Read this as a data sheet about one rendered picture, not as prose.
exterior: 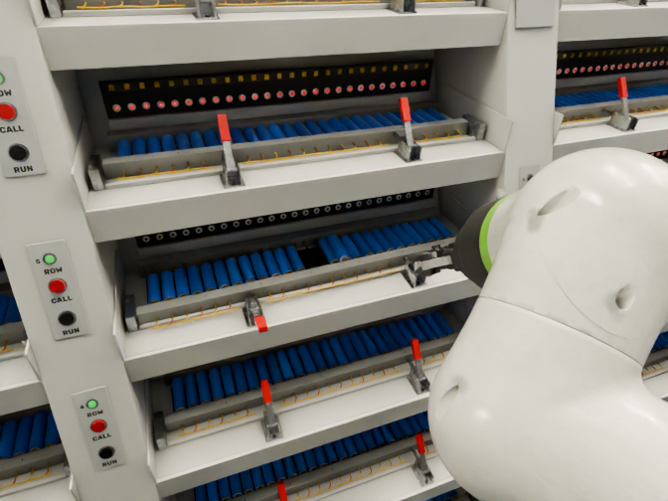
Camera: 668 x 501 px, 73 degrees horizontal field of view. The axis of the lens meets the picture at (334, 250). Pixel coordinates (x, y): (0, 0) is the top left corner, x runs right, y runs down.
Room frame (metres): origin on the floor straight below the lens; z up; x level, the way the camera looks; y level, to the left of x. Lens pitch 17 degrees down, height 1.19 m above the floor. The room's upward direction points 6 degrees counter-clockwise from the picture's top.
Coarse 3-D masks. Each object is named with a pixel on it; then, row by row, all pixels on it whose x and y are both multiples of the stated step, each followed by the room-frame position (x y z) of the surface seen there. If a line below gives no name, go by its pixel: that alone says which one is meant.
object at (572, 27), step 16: (560, 0) 0.75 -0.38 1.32; (576, 0) 0.81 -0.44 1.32; (592, 0) 0.83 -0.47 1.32; (608, 0) 0.84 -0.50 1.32; (624, 0) 0.83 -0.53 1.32; (640, 0) 0.82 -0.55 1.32; (656, 0) 0.87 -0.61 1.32; (560, 16) 0.75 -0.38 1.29; (576, 16) 0.76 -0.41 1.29; (592, 16) 0.77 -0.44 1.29; (608, 16) 0.78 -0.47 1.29; (624, 16) 0.79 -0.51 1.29; (640, 16) 0.81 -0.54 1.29; (656, 16) 0.82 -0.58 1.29; (560, 32) 0.76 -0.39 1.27; (576, 32) 0.77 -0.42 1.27; (592, 32) 0.78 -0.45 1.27; (608, 32) 0.80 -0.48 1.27; (624, 32) 0.81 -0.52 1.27; (640, 32) 0.82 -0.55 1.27; (656, 32) 0.83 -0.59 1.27
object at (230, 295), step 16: (448, 240) 0.76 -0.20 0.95; (368, 256) 0.71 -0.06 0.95; (384, 256) 0.71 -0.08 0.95; (400, 256) 0.72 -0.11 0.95; (416, 256) 0.73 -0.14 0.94; (304, 272) 0.67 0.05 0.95; (320, 272) 0.67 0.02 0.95; (336, 272) 0.68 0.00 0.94; (352, 272) 0.69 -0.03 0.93; (368, 272) 0.69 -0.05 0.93; (384, 272) 0.69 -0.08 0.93; (224, 288) 0.63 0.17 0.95; (240, 288) 0.63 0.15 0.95; (256, 288) 0.64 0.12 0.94; (272, 288) 0.65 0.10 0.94; (288, 288) 0.66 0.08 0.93; (320, 288) 0.66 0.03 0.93; (160, 304) 0.60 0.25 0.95; (176, 304) 0.60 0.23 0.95; (192, 304) 0.60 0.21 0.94; (208, 304) 0.61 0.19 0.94; (224, 304) 0.62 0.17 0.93; (144, 320) 0.59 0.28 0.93
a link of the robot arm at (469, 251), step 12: (504, 192) 0.40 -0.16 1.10; (492, 204) 0.38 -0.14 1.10; (480, 216) 0.38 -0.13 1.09; (468, 228) 0.39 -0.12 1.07; (480, 228) 0.36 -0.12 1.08; (468, 240) 0.38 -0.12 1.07; (468, 252) 0.38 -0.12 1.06; (468, 264) 0.39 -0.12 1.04; (480, 264) 0.36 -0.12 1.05; (480, 276) 0.37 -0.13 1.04
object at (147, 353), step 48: (192, 240) 0.72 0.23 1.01; (240, 240) 0.75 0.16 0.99; (144, 288) 0.67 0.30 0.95; (336, 288) 0.67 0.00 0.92; (384, 288) 0.67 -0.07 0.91; (432, 288) 0.68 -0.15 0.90; (480, 288) 0.72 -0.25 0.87; (144, 336) 0.57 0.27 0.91; (192, 336) 0.57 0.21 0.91; (240, 336) 0.58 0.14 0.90; (288, 336) 0.61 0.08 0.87
